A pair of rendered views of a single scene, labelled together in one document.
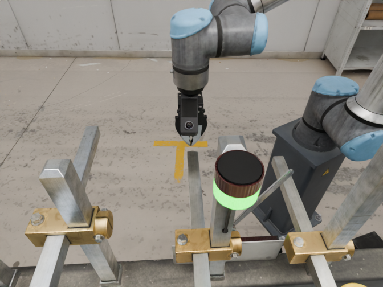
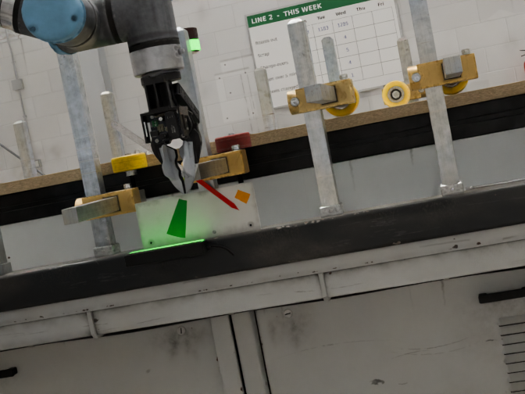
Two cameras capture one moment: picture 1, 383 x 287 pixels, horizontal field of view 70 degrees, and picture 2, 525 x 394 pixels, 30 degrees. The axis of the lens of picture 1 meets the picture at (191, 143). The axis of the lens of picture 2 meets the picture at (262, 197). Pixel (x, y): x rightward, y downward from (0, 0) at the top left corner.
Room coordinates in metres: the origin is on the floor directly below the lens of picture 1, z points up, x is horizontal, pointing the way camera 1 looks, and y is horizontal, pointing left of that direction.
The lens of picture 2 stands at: (2.26, 0.55, 0.87)
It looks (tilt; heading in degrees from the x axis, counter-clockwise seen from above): 3 degrees down; 194
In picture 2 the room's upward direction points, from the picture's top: 11 degrees counter-clockwise
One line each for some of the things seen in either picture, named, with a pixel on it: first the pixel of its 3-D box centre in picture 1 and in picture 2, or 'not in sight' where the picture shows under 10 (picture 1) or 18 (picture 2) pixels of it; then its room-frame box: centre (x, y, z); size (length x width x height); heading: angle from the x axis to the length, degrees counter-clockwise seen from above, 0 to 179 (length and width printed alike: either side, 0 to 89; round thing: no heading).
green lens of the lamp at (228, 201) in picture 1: (236, 185); (186, 47); (0.22, -0.06, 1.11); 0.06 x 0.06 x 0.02
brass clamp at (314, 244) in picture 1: (318, 246); (108, 204); (0.28, -0.28, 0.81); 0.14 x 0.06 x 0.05; 93
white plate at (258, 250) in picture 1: (226, 251); (197, 216); (0.29, -0.08, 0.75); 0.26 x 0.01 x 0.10; 93
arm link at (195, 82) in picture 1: (189, 74); (159, 62); (0.61, 0.01, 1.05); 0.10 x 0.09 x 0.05; 93
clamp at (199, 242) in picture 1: (207, 245); (215, 166); (0.26, -0.03, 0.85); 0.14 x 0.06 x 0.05; 93
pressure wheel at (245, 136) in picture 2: not in sight; (236, 158); (0.12, -0.02, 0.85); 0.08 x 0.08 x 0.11
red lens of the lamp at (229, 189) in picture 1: (238, 172); (183, 35); (0.22, -0.06, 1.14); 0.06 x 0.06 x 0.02
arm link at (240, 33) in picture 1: (237, 33); (82, 23); (0.64, -0.11, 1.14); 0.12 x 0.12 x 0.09; 9
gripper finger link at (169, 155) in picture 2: (195, 130); (169, 170); (0.62, -0.01, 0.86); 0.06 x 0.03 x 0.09; 3
